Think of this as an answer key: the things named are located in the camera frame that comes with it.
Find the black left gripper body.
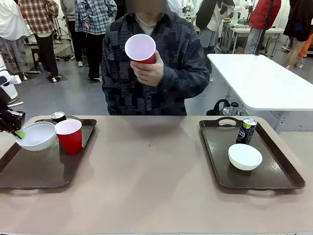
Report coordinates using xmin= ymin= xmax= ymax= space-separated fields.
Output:
xmin=0 ymin=109 xmax=26 ymax=134

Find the white bowl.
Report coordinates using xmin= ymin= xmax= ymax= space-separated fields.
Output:
xmin=15 ymin=121 xmax=57 ymax=152
xmin=228 ymin=143 xmax=263 ymax=171

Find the black Pepsi can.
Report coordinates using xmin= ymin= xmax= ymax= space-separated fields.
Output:
xmin=50 ymin=111 xmax=67 ymax=125
xmin=235 ymin=117 xmax=258 ymax=145

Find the red plastic cup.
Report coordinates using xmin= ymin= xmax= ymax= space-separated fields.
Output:
xmin=55 ymin=119 xmax=83 ymax=154
xmin=124 ymin=34 xmax=157 ymax=65

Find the person's left forearm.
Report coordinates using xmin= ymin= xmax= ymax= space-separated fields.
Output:
xmin=160 ymin=65 xmax=211 ymax=100

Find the person's left hand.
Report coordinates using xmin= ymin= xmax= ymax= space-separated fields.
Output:
xmin=130 ymin=51 xmax=164 ymax=87

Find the brown plastic tray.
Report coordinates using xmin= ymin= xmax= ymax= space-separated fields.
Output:
xmin=0 ymin=115 xmax=97 ymax=189
xmin=198 ymin=117 xmax=306 ymax=191

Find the black stool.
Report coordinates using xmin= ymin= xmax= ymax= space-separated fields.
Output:
xmin=31 ymin=46 xmax=44 ymax=71

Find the person in white shirt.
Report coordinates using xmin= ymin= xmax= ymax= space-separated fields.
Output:
xmin=0 ymin=0 xmax=30 ymax=74

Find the person in red plaid shirt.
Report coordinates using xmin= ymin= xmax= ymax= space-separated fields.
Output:
xmin=18 ymin=0 xmax=62 ymax=83

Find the person in patchwork jacket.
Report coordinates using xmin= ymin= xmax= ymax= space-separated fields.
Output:
xmin=101 ymin=0 xmax=211 ymax=116

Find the person in blue plaid shirt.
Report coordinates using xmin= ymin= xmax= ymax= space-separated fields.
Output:
xmin=74 ymin=0 xmax=118 ymax=81

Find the black bag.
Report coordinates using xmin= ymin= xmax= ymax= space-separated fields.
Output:
xmin=206 ymin=99 xmax=250 ymax=116

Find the person in black white jacket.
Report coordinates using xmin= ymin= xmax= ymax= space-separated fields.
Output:
xmin=195 ymin=0 xmax=235 ymax=48

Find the white workbench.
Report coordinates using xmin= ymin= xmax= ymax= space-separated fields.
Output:
xmin=220 ymin=21 xmax=286 ymax=54

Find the white table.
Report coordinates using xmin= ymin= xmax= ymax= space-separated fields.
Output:
xmin=206 ymin=53 xmax=313 ymax=134

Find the black pole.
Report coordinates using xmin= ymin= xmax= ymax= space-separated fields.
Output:
xmin=254 ymin=0 xmax=274 ymax=56

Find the person in red jacket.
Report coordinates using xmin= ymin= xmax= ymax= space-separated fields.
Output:
xmin=244 ymin=0 xmax=282 ymax=56

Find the person in dark jacket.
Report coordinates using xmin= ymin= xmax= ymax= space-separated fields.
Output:
xmin=283 ymin=0 xmax=313 ymax=69

